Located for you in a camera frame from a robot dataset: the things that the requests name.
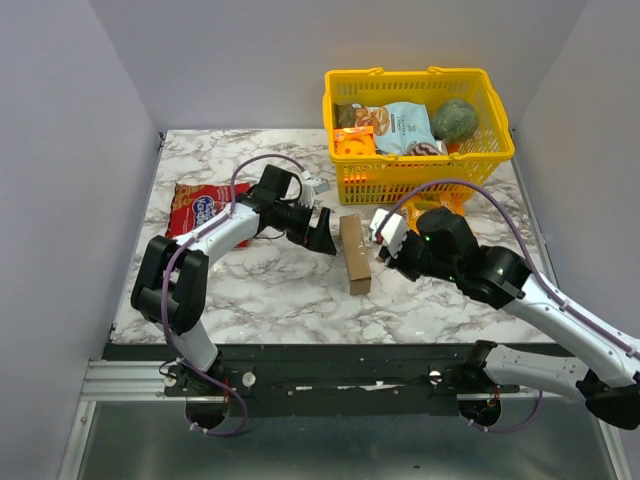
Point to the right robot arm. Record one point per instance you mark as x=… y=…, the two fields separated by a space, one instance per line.
x=602 y=367

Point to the brown cardboard express box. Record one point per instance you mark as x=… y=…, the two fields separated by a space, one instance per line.
x=356 y=255

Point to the orange mango candy bag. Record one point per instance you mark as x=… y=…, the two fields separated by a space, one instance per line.
x=420 y=204

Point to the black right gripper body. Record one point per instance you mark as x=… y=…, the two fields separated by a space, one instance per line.
x=400 y=258

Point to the aluminium frame rail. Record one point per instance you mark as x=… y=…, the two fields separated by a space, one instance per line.
x=124 y=430

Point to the red snack bag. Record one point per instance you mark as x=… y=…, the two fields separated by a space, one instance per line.
x=194 y=205

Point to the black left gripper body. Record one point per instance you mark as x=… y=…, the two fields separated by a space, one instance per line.
x=297 y=220

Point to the light blue cassava chips bag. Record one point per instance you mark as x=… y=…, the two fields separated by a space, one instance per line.
x=395 y=125

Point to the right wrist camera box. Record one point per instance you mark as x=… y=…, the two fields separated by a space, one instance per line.
x=389 y=233

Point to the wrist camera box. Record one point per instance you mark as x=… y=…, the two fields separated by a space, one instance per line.
x=389 y=233
x=311 y=186

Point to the yellow plastic shopping basket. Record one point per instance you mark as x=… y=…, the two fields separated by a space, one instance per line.
x=372 y=179

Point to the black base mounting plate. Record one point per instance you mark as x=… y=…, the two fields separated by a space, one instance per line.
x=282 y=380

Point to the orange Scrub Daddy sponge box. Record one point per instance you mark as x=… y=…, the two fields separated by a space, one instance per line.
x=354 y=141

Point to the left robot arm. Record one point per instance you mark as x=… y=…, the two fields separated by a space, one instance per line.
x=171 y=286

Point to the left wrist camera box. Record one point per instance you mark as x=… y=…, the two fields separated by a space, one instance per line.
x=311 y=186

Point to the green netted melon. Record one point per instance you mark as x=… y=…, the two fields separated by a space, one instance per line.
x=455 y=121

